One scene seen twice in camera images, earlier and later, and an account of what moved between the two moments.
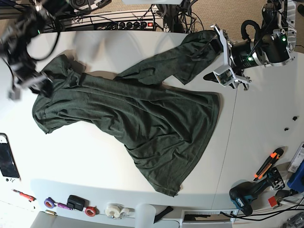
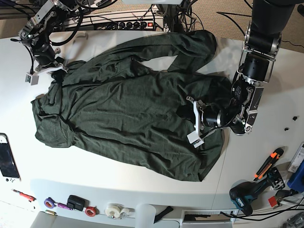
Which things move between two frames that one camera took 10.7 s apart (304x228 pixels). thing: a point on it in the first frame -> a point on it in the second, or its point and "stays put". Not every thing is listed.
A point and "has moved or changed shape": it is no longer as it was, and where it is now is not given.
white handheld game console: [9, 173] stays put
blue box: [296, 180] stays put
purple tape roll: [50, 203] stays put
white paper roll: [145, 215] stays put
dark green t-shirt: [167, 128] has moved or changed shape
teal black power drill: [241, 193] stays put
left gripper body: [26, 74] -> [49, 63]
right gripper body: [239, 55] -> [204, 116]
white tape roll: [118, 211] stays put
